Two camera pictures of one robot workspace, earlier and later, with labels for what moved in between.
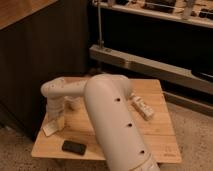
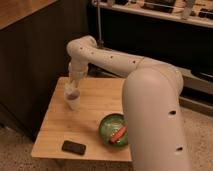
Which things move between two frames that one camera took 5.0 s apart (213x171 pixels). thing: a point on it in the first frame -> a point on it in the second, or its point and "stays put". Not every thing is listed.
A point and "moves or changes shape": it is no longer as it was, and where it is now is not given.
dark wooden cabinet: x=39 y=40 stays put
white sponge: x=50 y=128 moves or changes shape
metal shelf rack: x=168 y=43 stays put
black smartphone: x=73 y=147 stays put
